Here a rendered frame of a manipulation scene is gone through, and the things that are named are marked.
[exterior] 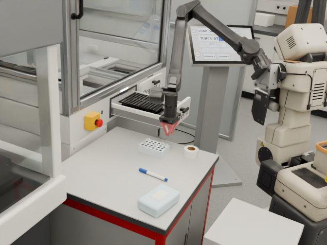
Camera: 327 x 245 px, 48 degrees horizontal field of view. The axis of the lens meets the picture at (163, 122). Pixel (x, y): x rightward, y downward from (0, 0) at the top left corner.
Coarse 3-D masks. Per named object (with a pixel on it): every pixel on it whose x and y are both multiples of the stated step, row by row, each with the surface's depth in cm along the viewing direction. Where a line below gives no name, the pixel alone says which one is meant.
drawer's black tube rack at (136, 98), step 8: (128, 96) 203; (136, 96) 204; (144, 96) 205; (128, 104) 193; (136, 104) 194; (144, 104) 194; (152, 104) 195; (160, 104) 196; (152, 112) 192; (160, 112) 193
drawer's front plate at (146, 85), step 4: (160, 72) 239; (152, 76) 230; (156, 76) 232; (160, 76) 238; (148, 80) 223; (152, 80) 228; (156, 80) 233; (160, 80) 239; (140, 84) 216; (144, 84) 219; (148, 84) 224; (152, 84) 229; (156, 84) 235; (160, 84) 241; (140, 88) 217; (144, 88) 220; (148, 88) 226; (144, 92) 221; (148, 92) 227
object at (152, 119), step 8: (120, 96) 203; (112, 104) 193; (120, 104) 205; (112, 112) 194; (120, 112) 192; (128, 112) 190; (136, 112) 188; (144, 112) 186; (136, 120) 189; (144, 120) 187; (152, 120) 185
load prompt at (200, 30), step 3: (198, 30) 262; (201, 30) 263; (204, 30) 263; (207, 30) 264; (210, 30) 265; (234, 30) 270; (198, 33) 261; (201, 33) 262; (204, 33) 263; (207, 33) 263; (210, 33) 264; (213, 33) 265
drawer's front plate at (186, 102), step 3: (186, 99) 198; (189, 99) 201; (180, 102) 193; (183, 102) 193; (186, 102) 197; (189, 102) 202; (177, 105) 188; (180, 105) 189; (183, 105) 194; (186, 105) 199; (189, 105) 203; (177, 108) 186; (189, 108) 204; (177, 111) 187; (180, 111) 191; (186, 111) 201; (186, 114) 202; (183, 117) 199; (180, 120) 195; (174, 123) 188; (165, 126) 181
